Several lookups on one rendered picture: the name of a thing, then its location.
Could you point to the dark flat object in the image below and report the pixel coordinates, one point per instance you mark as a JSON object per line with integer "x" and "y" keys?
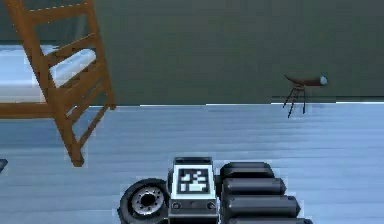
{"x": 2, "y": 164}

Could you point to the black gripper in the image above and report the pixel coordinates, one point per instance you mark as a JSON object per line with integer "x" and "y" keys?
{"x": 146, "y": 201}

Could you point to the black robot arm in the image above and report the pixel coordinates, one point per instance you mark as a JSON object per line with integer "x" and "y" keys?
{"x": 253, "y": 196}

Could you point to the brown telescope on tripod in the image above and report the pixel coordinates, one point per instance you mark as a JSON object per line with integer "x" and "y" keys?
{"x": 301, "y": 83}

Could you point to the brown wooden bunk bed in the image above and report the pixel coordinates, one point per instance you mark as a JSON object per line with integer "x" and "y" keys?
{"x": 60, "y": 83}

